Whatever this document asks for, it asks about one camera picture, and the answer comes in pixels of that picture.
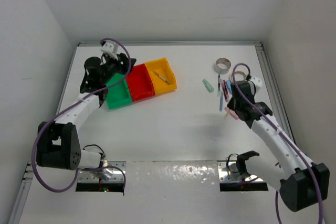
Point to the pink correction tape case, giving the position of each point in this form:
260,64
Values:
232,113

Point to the green plastic bin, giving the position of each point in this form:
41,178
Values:
119,95

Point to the green correction tape case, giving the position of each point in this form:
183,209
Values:
207,85

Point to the red plastic bin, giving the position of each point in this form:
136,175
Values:
140,83

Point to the metal base plate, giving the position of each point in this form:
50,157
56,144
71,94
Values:
228,173
105,175

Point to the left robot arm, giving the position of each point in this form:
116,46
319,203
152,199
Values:
58,146

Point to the blue correction tape case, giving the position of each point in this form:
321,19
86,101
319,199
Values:
228,85

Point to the yellow plastic bin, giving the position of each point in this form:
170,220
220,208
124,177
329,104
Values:
162,67

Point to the grey wide tape roll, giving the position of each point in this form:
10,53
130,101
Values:
222,66

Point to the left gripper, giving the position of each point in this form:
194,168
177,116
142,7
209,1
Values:
117,59

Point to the pink packaged pen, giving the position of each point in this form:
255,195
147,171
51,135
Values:
224,90

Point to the blue marker pen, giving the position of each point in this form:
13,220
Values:
221,103

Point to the beige masking tape roll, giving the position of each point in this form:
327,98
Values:
238,73

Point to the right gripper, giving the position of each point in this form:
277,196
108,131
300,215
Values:
230,104

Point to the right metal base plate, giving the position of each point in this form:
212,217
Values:
228,173

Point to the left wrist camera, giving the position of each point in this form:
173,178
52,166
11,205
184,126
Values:
109,48

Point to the blue thin pen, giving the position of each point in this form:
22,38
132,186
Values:
162,78

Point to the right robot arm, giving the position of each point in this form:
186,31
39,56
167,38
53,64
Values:
299,180

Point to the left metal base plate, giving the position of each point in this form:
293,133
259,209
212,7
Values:
105,175

